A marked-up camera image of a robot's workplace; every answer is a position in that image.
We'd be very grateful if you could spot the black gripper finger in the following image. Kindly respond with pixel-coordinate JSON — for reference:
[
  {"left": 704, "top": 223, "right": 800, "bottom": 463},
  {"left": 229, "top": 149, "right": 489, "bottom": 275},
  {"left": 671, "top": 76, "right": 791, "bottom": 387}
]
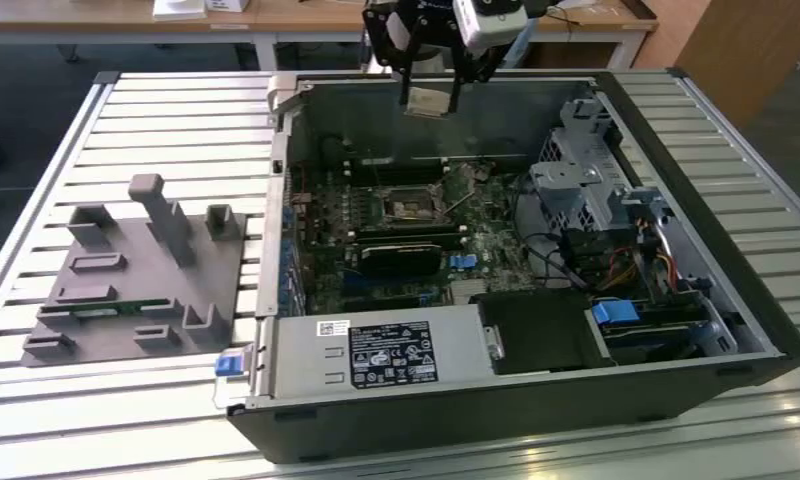
[
  {"left": 446, "top": 19, "right": 503, "bottom": 120},
  {"left": 361, "top": 4, "right": 422, "bottom": 107}
]

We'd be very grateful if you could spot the silver CPU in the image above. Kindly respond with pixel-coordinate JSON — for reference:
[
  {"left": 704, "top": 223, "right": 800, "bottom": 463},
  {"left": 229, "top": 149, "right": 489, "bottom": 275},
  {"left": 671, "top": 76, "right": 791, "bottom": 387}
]
[{"left": 402, "top": 85, "right": 456, "bottom": 121}]

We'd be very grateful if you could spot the metal socket cover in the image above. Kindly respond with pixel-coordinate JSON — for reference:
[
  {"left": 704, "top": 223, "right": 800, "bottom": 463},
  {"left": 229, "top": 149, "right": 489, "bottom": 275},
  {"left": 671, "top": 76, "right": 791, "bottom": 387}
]
[{"left": 437, "top": 160, "right": 493, "bottom": 190}]

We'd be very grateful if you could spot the CPU socket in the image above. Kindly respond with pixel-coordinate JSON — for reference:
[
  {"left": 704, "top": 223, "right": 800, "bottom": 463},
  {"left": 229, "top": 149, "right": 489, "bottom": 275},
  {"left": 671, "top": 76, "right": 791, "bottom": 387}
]
[{"left": 376, "top": 183, "right": 458, "bottom": 226}]

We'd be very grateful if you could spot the pale blue teach pendant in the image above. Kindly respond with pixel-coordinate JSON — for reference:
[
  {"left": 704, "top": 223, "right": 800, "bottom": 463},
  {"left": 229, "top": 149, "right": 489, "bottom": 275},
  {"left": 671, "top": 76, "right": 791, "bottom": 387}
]
[{"left": 503, "top": 27, "right": 539, "bottom": 69}]

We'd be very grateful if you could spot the metal drive cage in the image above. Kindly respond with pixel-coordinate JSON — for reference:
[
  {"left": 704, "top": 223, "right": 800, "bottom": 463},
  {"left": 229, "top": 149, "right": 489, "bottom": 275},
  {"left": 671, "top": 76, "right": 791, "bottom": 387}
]
[{"left": 525, "top": 97, "right": 675, "bottom": 236}]

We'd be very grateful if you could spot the green motherboard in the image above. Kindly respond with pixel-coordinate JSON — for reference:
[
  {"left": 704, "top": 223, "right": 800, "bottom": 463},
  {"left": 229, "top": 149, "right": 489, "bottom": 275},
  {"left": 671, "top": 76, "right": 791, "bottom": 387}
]
[{"left": 285, "top": 159, "right": 541, "bottom": 316}]

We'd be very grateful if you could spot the black graphics card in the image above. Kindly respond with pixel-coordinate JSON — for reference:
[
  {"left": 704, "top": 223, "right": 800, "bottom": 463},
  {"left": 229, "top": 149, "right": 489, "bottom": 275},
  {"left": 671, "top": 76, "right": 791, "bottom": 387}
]
[{"left": 356, "top": 242, "right": 445, "bottom": 279}]

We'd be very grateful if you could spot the wooden cabinet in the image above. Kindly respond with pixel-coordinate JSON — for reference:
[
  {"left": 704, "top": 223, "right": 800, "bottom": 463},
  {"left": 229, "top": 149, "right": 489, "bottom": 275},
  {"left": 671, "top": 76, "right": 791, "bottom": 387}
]
[{"left": 629, "top": 0, "right": 800, "bottom": 131}]

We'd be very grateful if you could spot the wooden desk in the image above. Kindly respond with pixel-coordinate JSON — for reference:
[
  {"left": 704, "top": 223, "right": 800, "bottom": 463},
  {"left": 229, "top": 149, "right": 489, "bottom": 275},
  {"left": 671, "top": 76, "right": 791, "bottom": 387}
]
[{"left": 0, "top": 0, "right": 661, "bottom": 71}]

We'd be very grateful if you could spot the black plastic shroud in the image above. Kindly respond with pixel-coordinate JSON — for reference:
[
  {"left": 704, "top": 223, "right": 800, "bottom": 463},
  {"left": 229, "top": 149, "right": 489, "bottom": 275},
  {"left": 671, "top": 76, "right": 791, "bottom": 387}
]
[{"left": 472, "top": 292, "right": 615, "bottom": 376}]

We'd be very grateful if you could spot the blue disk carrier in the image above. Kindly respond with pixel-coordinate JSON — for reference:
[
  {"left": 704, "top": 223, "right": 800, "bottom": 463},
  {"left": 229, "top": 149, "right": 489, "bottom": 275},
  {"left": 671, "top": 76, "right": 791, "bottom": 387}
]
[{"left": 589, "top": 298, "right": 641, "bottom": 329}]

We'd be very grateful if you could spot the silver power supply unit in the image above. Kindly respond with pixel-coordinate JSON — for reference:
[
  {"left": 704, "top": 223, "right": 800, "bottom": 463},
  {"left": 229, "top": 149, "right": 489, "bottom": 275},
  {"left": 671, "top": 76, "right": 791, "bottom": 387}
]
[{"left": 256, "top": 304, "right": 501, "bottom": 401}]

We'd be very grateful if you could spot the grey parts rack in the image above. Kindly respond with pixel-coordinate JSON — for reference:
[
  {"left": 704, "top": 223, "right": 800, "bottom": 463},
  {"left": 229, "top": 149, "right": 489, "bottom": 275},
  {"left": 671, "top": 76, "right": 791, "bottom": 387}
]
[{"left": 22, "top": 172, "right": 252, "bottom": 369}]

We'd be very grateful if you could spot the blue case latch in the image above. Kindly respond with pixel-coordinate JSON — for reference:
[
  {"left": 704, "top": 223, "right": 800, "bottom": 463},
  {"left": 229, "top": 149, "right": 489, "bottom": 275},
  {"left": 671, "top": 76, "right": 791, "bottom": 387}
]
[{"left": 213, "top": 349, "right": 252, "bottom": 379}]

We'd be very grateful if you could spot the green RAM stick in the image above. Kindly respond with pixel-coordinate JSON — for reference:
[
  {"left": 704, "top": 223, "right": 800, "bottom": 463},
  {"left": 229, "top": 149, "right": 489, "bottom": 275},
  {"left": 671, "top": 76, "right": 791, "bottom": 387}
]
[{"left": 38, "top": 297, "right": 174, "bottom": 319}]

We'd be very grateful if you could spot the black open PC case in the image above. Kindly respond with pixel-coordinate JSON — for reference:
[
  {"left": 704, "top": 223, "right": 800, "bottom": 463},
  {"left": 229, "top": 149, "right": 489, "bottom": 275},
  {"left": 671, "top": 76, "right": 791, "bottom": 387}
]
[{"left": 224, "top": 68, "right": 800, "bottom": 464}]

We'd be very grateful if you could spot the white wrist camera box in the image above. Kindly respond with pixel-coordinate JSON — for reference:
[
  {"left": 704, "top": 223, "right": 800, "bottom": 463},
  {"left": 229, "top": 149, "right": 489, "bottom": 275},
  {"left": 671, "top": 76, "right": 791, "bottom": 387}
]
[{"left": 453, "top": 0, "right": 528, "bottom": 51}]

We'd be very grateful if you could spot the black case cable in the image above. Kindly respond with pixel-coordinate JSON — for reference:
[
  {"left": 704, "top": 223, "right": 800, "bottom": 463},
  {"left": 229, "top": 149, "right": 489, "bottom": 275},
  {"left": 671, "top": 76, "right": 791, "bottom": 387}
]
[{"left": 512, "top": 189, "right": 595, "bottom": 291}]

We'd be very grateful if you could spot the yellow red wire bundle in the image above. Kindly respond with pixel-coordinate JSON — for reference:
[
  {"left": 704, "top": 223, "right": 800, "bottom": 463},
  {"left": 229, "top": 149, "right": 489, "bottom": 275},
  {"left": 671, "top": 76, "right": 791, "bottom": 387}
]
[{"left": 599, "top": 224, "right": 681, "bottom": 291}]

